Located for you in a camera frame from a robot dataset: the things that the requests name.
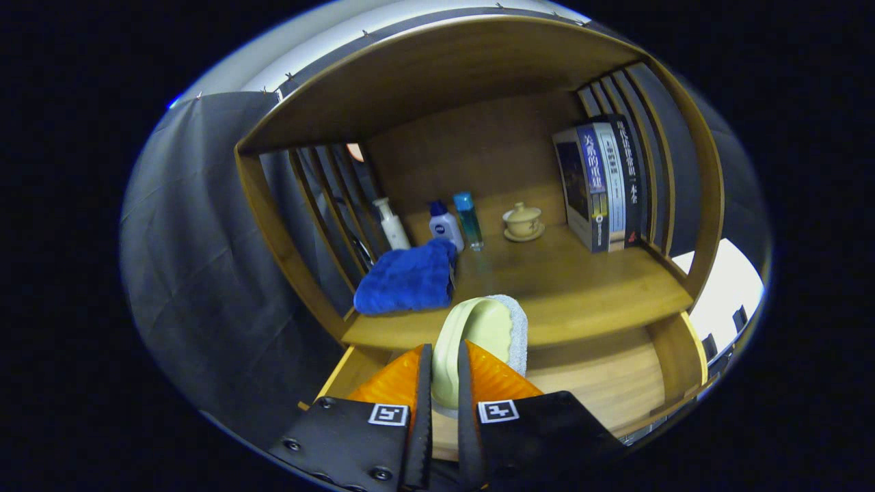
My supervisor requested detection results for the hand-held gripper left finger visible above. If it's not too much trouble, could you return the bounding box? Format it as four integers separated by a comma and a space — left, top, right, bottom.
268, 344, 433, 492

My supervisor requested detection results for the wooden countertop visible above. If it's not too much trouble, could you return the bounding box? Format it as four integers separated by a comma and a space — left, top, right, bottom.
342, 181, 695, 353

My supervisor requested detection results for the blue spine book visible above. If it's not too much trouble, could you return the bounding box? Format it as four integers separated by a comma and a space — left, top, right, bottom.
552, 124, 610, 254

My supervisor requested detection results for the teal bottle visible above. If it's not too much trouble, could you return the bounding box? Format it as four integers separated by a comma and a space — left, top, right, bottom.
453, 192, 485, 251

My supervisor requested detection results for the white bottle with blue cap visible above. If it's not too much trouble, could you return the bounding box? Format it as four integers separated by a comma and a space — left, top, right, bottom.
429, 200, 466, 254

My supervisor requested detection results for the white pump bottle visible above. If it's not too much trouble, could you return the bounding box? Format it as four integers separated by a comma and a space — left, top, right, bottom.
373, 197, 412, 251

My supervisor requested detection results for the green scrub brush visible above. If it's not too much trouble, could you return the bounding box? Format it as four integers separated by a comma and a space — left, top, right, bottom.
431, 295, 529, 411

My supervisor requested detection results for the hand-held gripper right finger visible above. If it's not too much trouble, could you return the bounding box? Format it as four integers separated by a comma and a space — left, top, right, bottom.
457, 340, 626, 492

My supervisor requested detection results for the white spine book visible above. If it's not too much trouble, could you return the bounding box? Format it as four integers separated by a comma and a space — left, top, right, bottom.
593, 122, 627, 251

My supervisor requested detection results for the beige lidded teacup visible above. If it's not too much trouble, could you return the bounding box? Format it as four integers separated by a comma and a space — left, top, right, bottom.
502, 202, 546, 243

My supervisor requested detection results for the black spine book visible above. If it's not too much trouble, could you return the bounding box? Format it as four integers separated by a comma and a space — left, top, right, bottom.
608, 114, 643, 248

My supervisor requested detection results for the wooden cabinet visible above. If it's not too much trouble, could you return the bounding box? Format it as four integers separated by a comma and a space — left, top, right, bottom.
234, 15, 725, 342

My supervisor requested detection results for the black backdrop cloth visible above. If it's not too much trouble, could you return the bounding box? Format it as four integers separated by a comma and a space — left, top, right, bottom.
120, 3, 773, 452

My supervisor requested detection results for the wooden drawer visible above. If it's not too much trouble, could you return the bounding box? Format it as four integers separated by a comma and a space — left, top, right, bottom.
318, 311, 708, 462

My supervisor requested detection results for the blue towel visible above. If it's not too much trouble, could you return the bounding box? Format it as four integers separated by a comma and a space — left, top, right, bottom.
353, 237, 459, 316

